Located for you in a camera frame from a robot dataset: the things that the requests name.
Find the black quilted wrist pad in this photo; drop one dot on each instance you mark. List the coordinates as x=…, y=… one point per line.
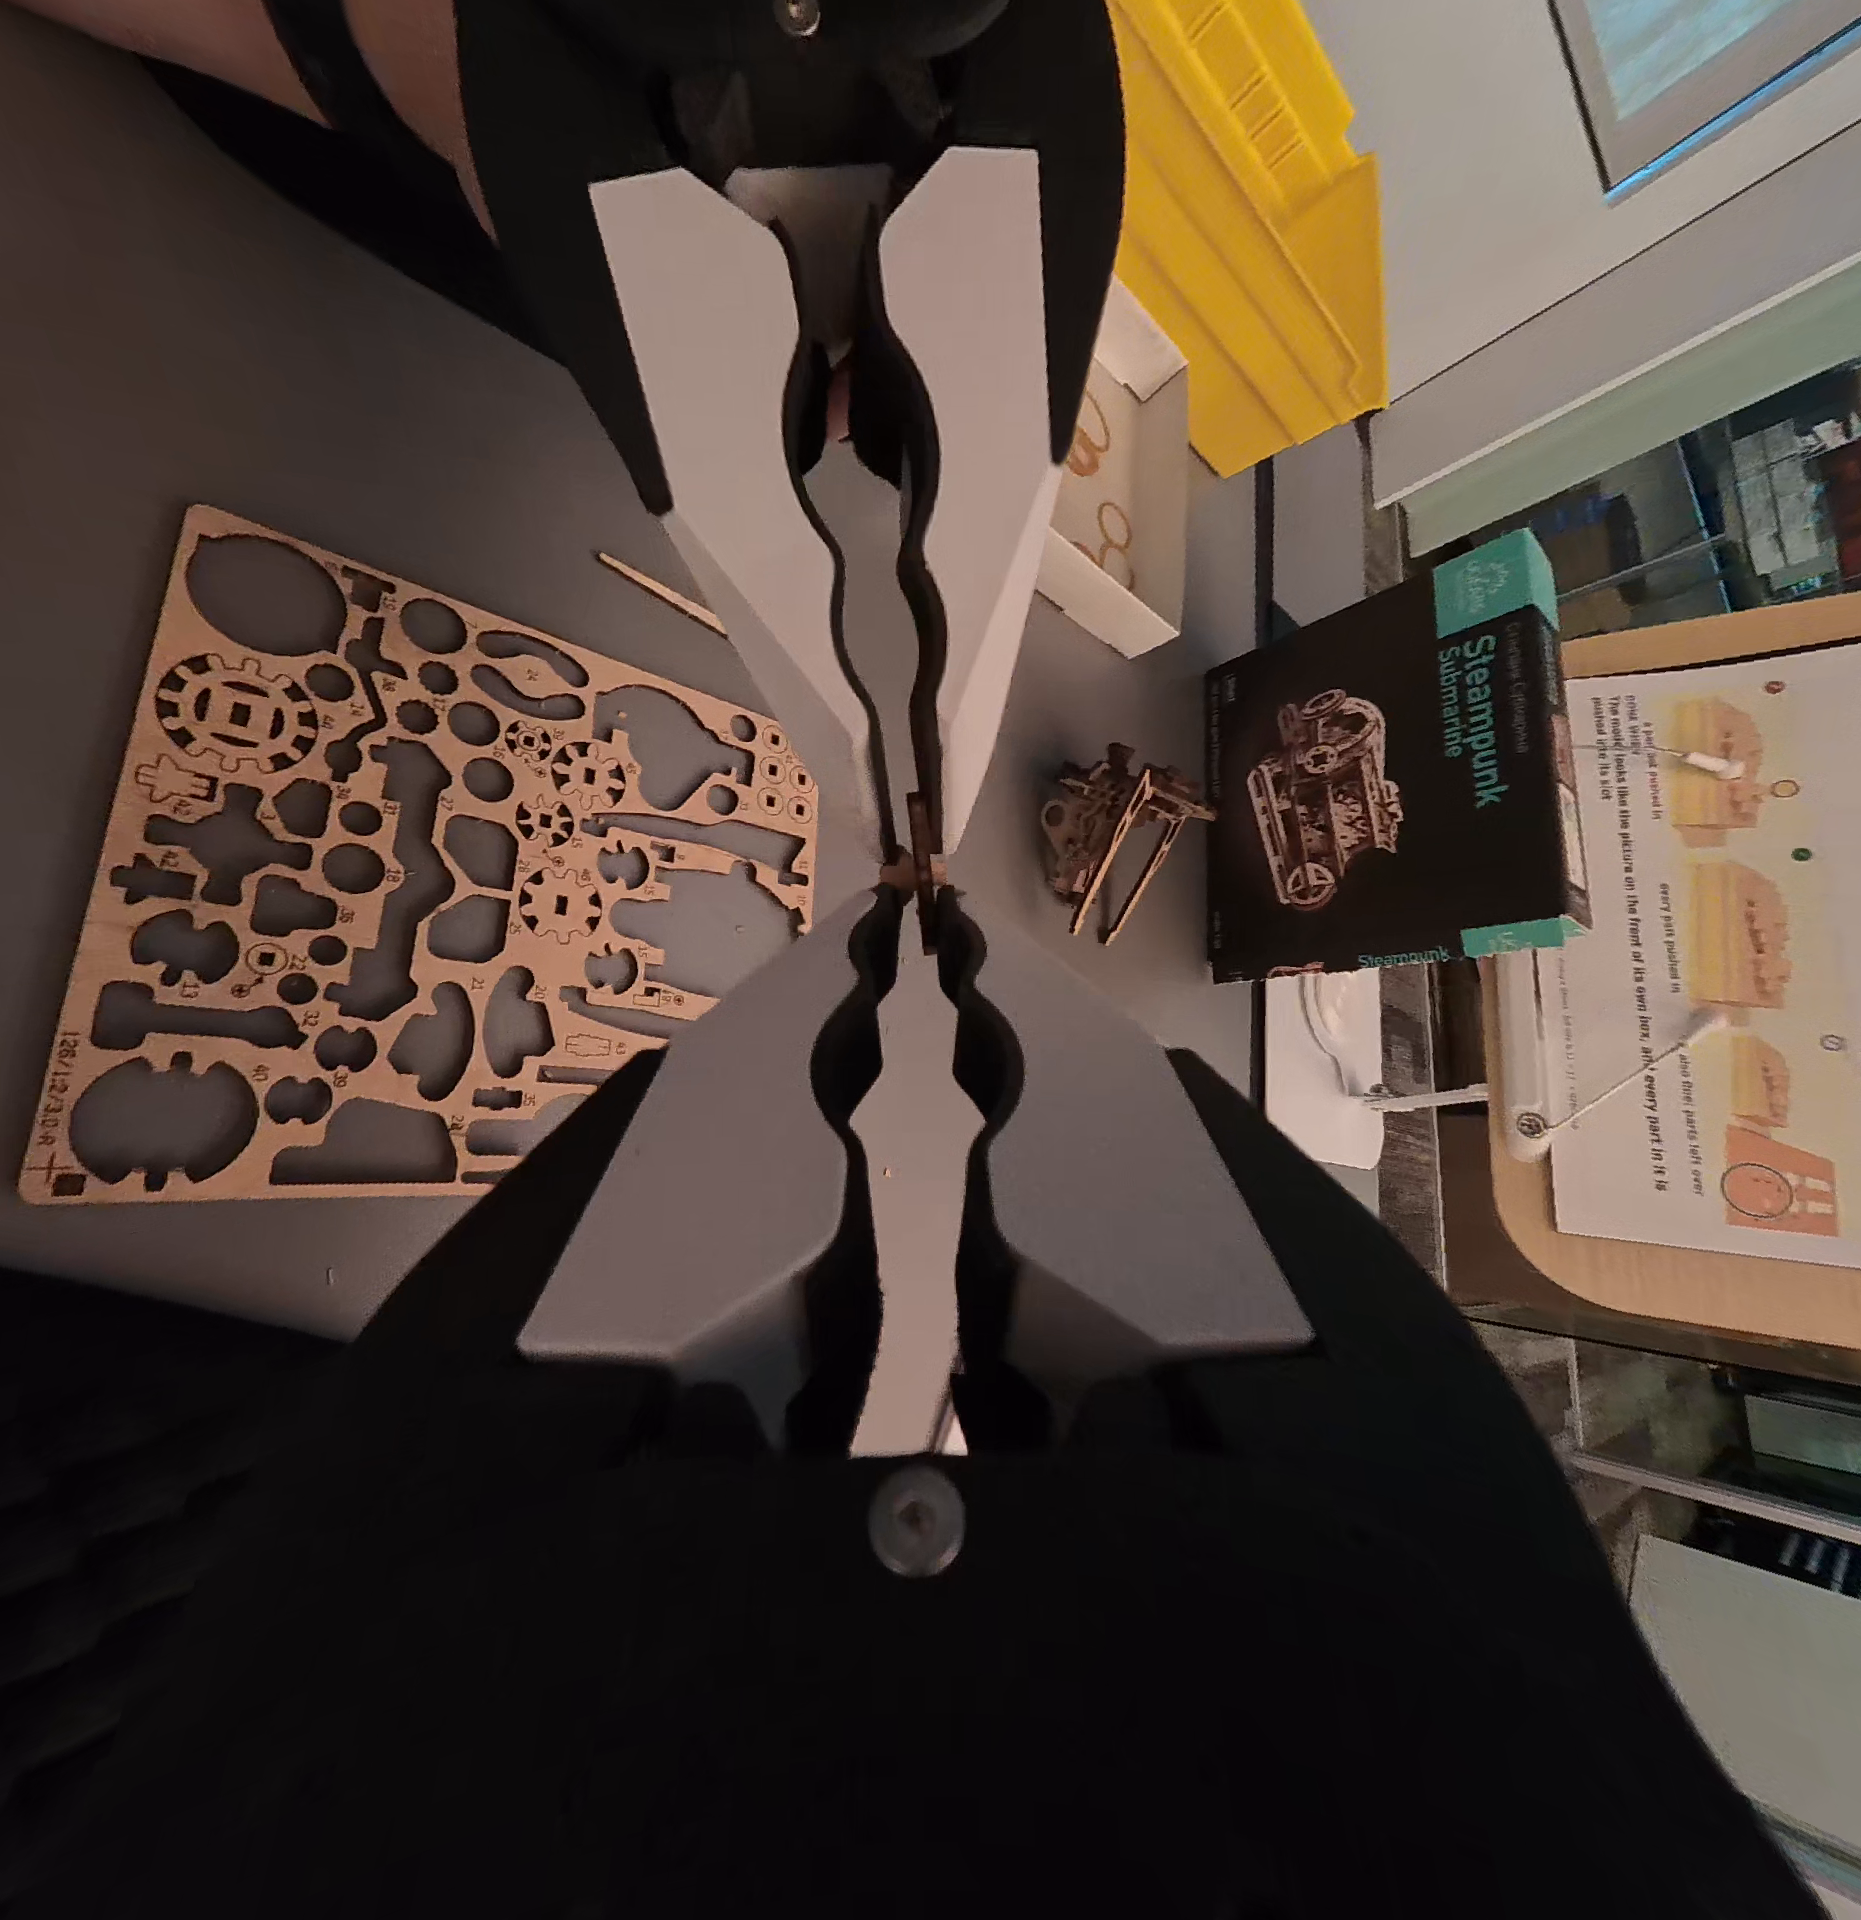
x=150, y=1575

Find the partly built wooden model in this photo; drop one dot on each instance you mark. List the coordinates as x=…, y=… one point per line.
x=1109, y=826

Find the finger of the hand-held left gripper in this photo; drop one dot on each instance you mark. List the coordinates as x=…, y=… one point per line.
x=983, y=375
x=705, y=375

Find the white instruction sheet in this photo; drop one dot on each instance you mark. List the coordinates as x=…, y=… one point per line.
x=1649, y=960

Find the window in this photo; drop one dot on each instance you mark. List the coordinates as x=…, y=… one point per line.
x=1695, y=60

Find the laser-cut plywood parts sheet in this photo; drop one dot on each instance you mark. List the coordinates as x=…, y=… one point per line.
x=421, y=841

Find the yellow plastic bin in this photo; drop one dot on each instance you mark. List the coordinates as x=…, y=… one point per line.
x=1244, y=226

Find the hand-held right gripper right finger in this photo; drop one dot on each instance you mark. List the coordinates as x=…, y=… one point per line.
x=1140, y=1200

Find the person's left hand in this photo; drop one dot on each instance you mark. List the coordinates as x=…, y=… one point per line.
x=842, y=403

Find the white document stand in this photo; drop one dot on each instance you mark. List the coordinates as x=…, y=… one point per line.
x=1319, y=1081

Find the thin wooden stick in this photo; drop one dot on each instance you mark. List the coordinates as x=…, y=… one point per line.
x=659, y=594

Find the pile of wooden rings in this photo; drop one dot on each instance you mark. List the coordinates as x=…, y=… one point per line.
x=1104, y=434

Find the black model kit box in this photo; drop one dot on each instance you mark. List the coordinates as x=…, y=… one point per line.
x=1395, y=780

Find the small wooden model part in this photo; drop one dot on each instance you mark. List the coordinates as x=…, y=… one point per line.
x=923, y=826

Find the white cardboard tray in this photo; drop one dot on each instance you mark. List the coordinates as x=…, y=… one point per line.
x=1125, y=615

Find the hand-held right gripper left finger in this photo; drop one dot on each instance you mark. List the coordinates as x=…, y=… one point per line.
x=691, y=1200

